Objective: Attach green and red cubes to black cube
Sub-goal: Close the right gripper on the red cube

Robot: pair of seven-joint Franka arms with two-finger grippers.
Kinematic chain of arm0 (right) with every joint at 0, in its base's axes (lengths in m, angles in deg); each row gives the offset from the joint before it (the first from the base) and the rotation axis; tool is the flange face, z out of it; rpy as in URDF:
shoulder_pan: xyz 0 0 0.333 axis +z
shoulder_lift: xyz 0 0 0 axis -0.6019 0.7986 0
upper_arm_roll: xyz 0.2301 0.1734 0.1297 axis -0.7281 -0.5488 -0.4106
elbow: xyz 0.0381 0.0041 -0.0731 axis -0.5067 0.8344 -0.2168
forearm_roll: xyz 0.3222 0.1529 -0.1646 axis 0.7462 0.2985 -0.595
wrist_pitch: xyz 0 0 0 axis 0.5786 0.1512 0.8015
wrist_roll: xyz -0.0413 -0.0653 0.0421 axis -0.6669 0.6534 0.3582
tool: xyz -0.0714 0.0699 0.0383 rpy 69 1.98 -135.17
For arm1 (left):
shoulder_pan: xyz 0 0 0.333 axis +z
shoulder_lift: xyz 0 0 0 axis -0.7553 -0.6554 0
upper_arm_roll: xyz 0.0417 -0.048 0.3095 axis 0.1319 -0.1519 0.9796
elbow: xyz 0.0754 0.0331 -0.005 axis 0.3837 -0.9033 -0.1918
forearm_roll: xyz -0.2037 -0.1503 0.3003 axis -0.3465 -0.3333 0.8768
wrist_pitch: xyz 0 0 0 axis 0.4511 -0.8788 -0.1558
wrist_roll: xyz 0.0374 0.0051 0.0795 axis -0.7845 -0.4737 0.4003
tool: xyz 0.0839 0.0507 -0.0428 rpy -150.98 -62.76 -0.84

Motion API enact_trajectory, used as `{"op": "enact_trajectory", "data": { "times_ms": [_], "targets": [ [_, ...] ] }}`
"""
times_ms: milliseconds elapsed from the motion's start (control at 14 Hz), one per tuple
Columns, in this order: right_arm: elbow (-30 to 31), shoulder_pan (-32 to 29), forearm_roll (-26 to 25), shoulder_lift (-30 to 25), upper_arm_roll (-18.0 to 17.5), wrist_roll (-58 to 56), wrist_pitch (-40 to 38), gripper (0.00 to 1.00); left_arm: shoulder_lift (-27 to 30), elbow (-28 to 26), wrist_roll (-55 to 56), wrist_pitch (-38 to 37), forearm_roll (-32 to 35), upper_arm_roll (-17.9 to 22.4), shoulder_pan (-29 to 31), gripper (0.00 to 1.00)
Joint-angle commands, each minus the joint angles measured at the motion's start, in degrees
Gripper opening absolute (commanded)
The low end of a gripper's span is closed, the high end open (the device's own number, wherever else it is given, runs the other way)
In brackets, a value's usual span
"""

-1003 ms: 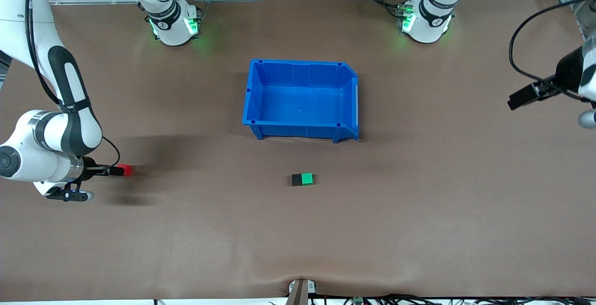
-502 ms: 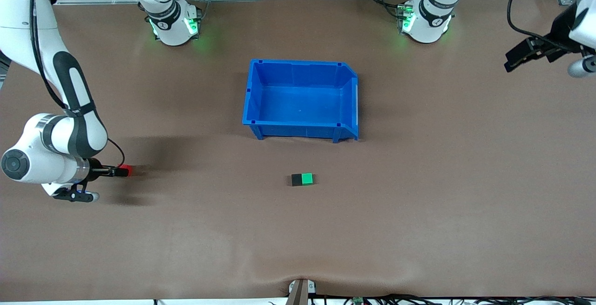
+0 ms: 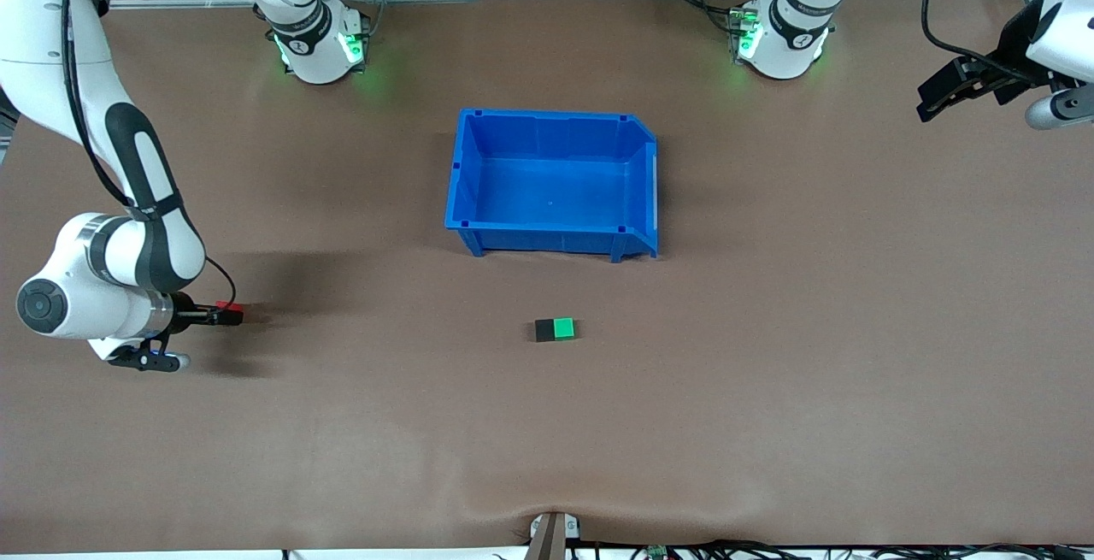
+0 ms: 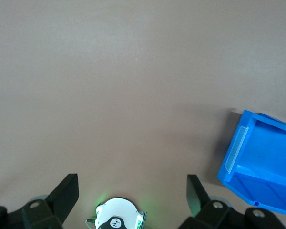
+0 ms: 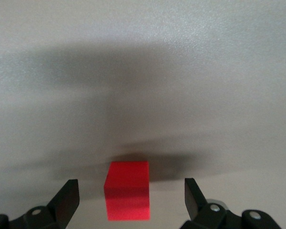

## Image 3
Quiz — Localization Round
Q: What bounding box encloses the blue plastic storage bin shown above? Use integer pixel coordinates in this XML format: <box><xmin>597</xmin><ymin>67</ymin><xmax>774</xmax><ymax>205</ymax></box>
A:
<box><xmin>444</xmin><ymin>109</ymin><xmax>660</xmax><ymax>263</ymax></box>

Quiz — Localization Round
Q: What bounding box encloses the metal table edge clamp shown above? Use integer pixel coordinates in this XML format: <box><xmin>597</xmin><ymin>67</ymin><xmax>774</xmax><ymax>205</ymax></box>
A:
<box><xmin>528</xmin><ymin>510</ymin><xmax>582</xmax><ymax>560</ymax></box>

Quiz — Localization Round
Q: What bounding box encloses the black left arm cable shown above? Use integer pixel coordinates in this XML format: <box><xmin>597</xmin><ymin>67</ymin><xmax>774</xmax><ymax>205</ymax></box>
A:
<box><xmin>921</xmin><ymin>0</ymin><xmax>1048</xmax><ymax>82</ymax></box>

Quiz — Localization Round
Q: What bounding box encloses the fabric table cover mat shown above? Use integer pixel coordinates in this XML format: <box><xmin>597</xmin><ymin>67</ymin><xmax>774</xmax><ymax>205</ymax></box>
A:
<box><xmin>0</xmin><ymin>0</ymin><xmax>1094</xmax><ymax>554</ymax></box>

